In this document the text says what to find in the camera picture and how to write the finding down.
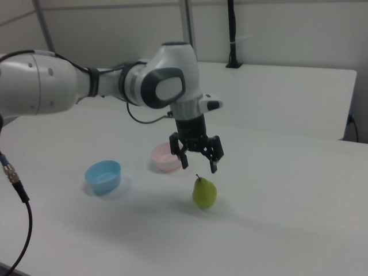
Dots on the green pear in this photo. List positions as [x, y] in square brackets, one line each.
[204, 194]

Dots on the pink bowl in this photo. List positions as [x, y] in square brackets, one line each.
[164, 158]

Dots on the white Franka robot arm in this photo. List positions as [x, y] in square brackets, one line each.
[161, 86]

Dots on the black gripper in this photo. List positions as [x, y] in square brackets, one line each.
[191, 130]

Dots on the black pole with clamp base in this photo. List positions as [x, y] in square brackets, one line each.
[233, 34]

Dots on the blue bowl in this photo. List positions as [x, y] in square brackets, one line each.
[103, 176]

